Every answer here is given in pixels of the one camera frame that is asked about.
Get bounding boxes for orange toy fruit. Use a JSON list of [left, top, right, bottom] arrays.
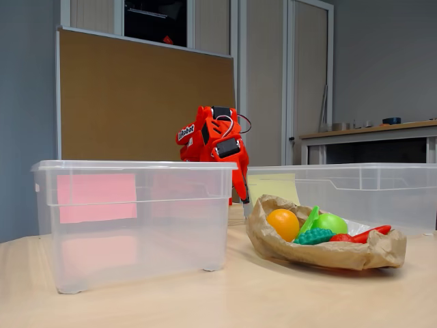
[[266, 208, 300, 243]]

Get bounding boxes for pink paper note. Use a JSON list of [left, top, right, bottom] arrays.
[[57, 173, 138, 225]]

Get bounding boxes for wooden base block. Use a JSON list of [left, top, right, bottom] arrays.
[[227, 203, 247, 226]]

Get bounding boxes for crumpled brown paper bag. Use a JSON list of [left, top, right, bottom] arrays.
[[245, 193, 408, 271]]

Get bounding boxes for black appliance in cabinet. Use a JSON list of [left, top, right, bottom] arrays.
[[124, 0, 188, 48]]

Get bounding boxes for grey sideboard wooden top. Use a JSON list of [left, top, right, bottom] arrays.
[[299, 119, 437, 165]]

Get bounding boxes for tall grey cabinet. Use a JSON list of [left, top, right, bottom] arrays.
[[60, 0, 335, 167]]

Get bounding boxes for yellow paper note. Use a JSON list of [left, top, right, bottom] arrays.
[[247, 173, 301, 208]]

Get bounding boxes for light green toy apple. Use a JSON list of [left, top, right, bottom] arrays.
[[312, 212, 349, 236]]

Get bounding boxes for dark green bumpy toy vegetable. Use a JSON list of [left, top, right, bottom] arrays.
[[293, 228, 337, 246]]

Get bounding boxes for clear plastic bin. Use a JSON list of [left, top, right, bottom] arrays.
[[30, 159, 238, 295], [238, 163, 437, 236]]

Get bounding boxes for brown cork board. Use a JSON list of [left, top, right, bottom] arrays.
[[56, 26, 236, 161]]

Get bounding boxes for red toy chili pepper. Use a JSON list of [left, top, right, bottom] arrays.
[[351, 224, 392, 244]]

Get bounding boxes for light green toy lettuce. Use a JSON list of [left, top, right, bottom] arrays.
[[296, 205, 321, 238]]

